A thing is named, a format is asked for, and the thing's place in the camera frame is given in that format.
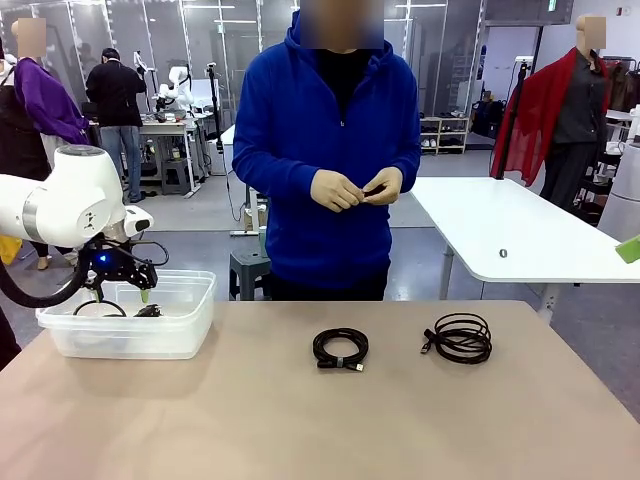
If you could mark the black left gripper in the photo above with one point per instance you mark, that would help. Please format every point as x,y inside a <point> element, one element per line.
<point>115,265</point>

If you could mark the white lab robot arm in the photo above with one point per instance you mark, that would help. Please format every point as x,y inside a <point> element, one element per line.
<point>177,80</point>

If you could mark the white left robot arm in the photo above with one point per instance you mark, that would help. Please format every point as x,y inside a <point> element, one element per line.
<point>60,200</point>

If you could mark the person's right forearm blue sleeve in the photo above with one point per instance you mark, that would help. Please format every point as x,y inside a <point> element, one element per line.
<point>270,172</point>

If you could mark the person's left forearm blue sleeve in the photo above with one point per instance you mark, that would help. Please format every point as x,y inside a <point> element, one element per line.
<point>410,170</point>

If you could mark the person's right hand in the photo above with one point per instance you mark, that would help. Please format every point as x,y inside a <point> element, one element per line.
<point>335,192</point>

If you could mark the person's left hand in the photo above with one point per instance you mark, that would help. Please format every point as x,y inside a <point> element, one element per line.
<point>392,182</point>

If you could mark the white cylindrical machine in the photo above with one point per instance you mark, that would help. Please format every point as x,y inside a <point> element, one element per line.
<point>625,200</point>

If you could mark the clear plastic storage container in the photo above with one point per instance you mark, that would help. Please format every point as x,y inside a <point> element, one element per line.
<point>195,325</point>

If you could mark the yellow bag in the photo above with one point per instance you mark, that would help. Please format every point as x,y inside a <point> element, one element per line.
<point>7,250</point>

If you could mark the grey step stool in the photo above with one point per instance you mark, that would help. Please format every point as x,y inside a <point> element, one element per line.
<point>176,177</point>

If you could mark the dark blurry foreground object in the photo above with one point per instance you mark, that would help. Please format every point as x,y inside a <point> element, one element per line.
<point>6,340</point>

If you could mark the grey plastic stool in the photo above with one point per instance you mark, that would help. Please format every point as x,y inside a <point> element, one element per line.
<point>250,260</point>

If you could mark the white side table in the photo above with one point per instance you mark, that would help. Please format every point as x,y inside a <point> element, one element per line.
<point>617,116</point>

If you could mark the clothes rack dark garments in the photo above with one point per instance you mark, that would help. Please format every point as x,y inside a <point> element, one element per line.
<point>622,85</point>

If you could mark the grey lab workbench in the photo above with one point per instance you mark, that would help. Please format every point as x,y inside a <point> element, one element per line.
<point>165,129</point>

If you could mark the mannequin with red shawl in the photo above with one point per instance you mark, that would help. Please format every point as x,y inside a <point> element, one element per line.
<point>530,115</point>

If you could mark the mannequin in black clothes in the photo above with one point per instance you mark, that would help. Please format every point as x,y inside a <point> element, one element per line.
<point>17,140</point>

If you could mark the white standing desk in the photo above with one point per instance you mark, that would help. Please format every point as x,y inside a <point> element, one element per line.
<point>227,137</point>

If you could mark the black bags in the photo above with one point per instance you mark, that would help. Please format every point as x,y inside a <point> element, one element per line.
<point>487,120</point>

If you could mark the person in black jacket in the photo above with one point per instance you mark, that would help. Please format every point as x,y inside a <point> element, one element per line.
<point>115,95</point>

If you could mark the mannequin in purple shirt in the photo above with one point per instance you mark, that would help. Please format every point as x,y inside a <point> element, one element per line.
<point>45,100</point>

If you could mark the black tripod white head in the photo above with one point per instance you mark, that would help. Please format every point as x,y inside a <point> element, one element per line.
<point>521,75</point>

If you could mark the wooden shoe rack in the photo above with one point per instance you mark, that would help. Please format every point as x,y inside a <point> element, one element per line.
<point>442,131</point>

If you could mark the person in blue hoodie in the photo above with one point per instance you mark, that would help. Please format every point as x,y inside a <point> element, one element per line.
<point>300,150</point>

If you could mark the white stand lamp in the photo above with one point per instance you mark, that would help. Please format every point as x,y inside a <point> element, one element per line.
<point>141,62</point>

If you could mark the black camera tripod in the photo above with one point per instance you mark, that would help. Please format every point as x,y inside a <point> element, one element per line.
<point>216,115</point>

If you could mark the dark wall screen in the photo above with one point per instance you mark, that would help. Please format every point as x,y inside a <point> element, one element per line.
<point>530,10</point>

